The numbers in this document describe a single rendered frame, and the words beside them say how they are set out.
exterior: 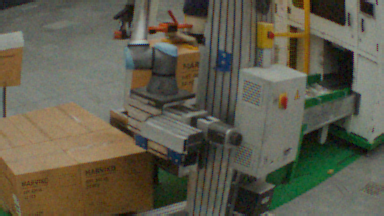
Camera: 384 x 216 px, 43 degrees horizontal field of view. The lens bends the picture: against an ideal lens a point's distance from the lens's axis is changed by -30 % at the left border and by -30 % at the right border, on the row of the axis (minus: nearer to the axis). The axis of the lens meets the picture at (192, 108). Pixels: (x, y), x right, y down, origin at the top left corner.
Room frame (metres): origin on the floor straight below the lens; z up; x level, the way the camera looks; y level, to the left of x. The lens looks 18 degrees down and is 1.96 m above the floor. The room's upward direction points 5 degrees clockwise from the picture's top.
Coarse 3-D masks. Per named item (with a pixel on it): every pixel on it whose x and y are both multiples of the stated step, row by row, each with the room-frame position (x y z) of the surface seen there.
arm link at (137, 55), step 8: (136, 0) 3.09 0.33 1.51; (144, 0) 3.07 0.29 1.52; (136, 8) 3.07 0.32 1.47; (144, 8) 3.06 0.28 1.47; (136, 16) 3.06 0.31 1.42; (144, 16) 3.06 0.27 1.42; (136, 24) 3.05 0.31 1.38; (144, 24) 3.05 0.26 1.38; (136, 32) 3.03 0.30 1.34; (144, 32) 3.04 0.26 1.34; (136, 40) 3.02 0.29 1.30; (144, 40) 3.03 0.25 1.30; (128, 48) 3.02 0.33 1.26; (136, 48) 3.00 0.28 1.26; (144, 48) 3.01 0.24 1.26; (128, 56) 2.98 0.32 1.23; (136, 56) 2.99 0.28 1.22; (144, 56) 3.00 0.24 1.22; (128, 64) 2.98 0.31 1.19; (136, 64) 2.99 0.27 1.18; (144, 64) 3.00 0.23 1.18
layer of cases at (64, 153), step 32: (0, 128) 3.46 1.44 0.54; (32, 128) 3.59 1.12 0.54; (64, 128) 3.70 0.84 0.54; (96, 128) 3.80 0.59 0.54; (0, 160) 2.97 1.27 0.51; (32, 160) 3.04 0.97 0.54; (64, 160) 3.16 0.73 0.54; (96, 160) 3.27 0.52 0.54; (128, 160) 3.45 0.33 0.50; (0, 192) 3.08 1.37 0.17; (32, 192) 2.85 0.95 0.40; (64, 192) 3.06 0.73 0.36; (96, 192) 3.25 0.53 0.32; (128, 192) 3.44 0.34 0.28
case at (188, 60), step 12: (180, 48) 3.81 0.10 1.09; (180, 60) 3.67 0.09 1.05; (192, 60) 3.74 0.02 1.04; (132, 72) 3.93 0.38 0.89; (144, 72) 3.85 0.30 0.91; (180, 72) 3.68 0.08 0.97; (192, 72) 3.74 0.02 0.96; (132, 84) 3.93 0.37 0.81; (144, 84) 3.84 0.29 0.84; (180, 84) 3.68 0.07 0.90; (192, 84) 3.75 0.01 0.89
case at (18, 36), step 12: (0, 36) 4.69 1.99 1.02; (12, 36) 4.65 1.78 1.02; (0, 48) 4.25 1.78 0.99; (12, 48) 4.31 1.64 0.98; (0, 60) 4.25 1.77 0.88; (12, 60) 4.32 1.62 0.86; (0, 72) 4.26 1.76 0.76; (12, 72) 4.32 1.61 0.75; (0, 84) 4.26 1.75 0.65; (12, 84) 4.32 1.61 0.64
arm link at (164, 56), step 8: (152, 48) 3.04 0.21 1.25; (160, 48) 3.03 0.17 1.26; (168, 48) 3.03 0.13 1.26; (176, 48) 3.06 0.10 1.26; (152, 56) 3.01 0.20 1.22; (160, 56) 3.02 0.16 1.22; (168, 56) 3.02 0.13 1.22; (176, 56) 3.05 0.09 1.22; (152, 64) 3.01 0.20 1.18; (160, 64) 3.02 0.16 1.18; (168, 64) 3.02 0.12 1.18; (176, 64) 3.07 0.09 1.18; (160, 72) 3.02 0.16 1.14; (168, 72) 3.03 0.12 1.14
